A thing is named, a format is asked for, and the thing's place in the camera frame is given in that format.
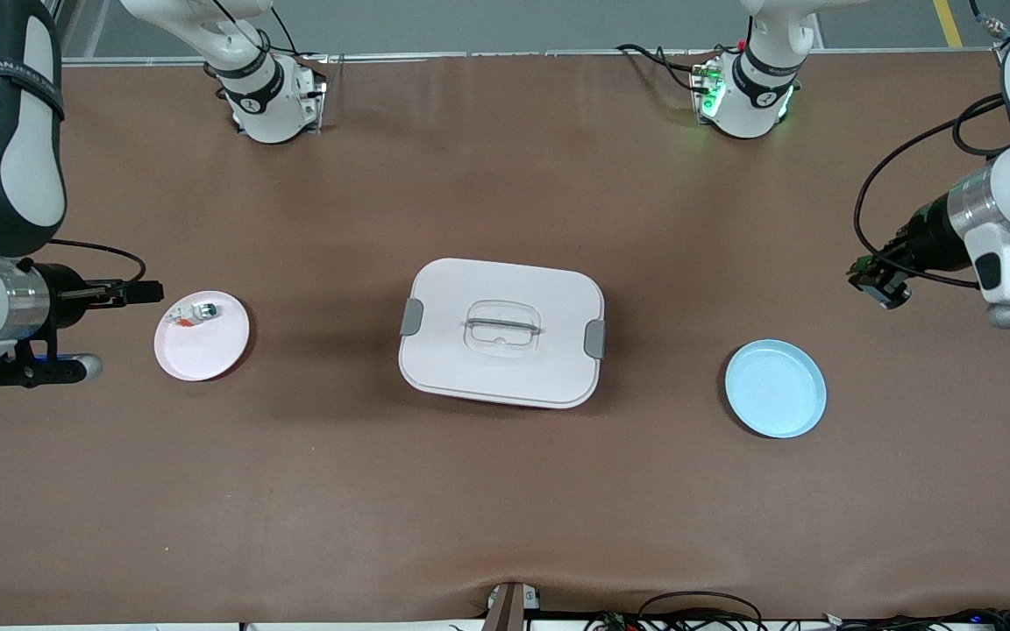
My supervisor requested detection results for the white lidded storage box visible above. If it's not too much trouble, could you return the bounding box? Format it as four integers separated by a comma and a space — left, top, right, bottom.
397, 257, 607, 411

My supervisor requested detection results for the pink round plate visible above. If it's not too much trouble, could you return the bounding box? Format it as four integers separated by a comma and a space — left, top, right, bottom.
153, 290, 252, 383

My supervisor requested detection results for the light blue round plate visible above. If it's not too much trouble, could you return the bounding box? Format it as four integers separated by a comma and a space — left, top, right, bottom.
724, 339, 828, 440

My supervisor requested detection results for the white green push-button switch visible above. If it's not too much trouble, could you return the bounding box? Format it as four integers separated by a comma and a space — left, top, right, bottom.
165, 301, 219, 328

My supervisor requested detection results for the right arm base black cable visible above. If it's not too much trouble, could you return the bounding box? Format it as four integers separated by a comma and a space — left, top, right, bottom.
242, 7, 306, 62

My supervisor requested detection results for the arm base black cable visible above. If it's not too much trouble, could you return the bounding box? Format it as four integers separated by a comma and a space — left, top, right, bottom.
615, 42, 738, 96
242, 7, 306, 62

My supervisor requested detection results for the left arm base black cable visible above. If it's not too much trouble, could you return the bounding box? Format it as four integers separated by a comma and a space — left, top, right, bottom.
615, 42, 738, 96

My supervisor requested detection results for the black cable bundle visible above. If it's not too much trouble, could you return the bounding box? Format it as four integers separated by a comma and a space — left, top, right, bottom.
584, 592, 1010, 631

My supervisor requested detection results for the silver table edge rail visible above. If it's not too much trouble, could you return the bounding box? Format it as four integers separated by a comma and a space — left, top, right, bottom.
62, 48, 1001, 67

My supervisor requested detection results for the brown grey table bracket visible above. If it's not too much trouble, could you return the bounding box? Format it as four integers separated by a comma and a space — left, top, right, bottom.
480, 580, 543, 631

